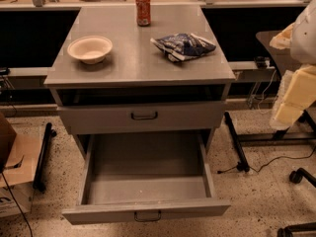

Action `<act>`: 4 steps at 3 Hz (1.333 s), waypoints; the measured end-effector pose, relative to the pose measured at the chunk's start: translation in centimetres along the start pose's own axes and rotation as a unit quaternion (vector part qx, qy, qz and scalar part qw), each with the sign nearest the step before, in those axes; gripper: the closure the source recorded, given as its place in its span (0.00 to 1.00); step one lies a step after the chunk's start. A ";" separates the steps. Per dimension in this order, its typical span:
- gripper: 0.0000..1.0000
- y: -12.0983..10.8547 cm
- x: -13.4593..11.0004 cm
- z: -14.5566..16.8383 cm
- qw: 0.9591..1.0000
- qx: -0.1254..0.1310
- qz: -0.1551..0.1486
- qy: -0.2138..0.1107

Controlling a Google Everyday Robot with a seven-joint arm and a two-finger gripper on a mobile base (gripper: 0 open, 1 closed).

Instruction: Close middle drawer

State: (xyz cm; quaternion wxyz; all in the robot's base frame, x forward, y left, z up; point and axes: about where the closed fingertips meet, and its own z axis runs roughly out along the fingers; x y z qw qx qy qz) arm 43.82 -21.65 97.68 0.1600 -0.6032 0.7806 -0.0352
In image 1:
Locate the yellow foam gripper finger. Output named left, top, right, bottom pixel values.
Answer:
left=270, top=23, right=316, bottom=130

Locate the grey drawer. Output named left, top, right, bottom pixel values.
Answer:
left=58, top=101, right=225, bottom=134
left=63, top=131, right=230, bottom=225

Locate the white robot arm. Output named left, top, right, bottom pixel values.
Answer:
left=270, top=0, right=316, bottom=130

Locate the grey top drawer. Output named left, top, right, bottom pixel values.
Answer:
left=58, top=101, right=225, bottom=134

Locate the grey drawer cabinet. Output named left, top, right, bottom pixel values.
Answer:
left=44, top=5, right=235, bottom=153

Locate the dark side table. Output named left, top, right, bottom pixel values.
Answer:
left=256, top=31, right=316, bottom=141

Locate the black power adapter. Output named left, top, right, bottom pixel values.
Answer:
left=254, top=56, right=270, bottom=69

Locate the black chair caster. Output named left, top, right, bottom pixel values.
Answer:
left=277, top=168, right=316, bottom=237

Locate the black table leg bar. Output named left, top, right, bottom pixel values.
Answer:
left=224, top=112, right=250, bottom=172

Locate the blue chip bag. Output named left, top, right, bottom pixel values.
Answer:
left=150, top=34, right=216, bottom=62

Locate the red soda can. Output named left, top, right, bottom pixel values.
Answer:
left=135, top=0, right=151, bottom=27

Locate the cream paper bowl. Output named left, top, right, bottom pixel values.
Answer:
left=67, top=36, right=113, bottom=64

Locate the black left stand bar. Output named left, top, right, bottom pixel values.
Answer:
left=33, top=122, right=56, bottom=193

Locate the brown cardboard box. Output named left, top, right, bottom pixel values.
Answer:
left=0, top=115, right=41, bottom=217

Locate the black floor cable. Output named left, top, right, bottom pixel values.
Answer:
left=216, top=145, right=316, bottom=175

